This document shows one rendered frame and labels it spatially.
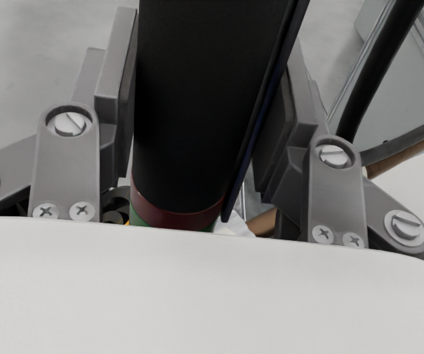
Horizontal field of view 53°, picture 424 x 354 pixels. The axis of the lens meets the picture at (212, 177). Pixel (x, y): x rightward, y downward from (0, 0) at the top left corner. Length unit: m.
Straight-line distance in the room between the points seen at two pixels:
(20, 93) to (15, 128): 0.25
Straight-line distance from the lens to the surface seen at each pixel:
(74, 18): 2.97
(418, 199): 0.56
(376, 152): 0.28
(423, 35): 1.41
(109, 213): 0.40
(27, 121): 2.27
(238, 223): 0.23
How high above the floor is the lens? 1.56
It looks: 50 degrees down
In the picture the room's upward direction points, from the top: 15 degrees clockwise
